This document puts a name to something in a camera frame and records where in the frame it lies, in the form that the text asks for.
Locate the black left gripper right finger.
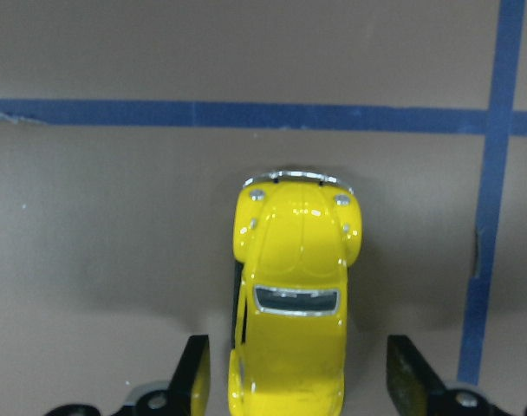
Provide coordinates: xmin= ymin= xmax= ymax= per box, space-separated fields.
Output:
xmin=386 ymin=335 xmax=507 ymax=415

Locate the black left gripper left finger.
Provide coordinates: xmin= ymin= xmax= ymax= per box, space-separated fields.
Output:
xmin=46 ymin=334 xmax=212 ymax=416

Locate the yellow beetle toy car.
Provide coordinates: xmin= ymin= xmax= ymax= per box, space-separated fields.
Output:
xmin=228 ymin=170 xmax=362 ymax=415

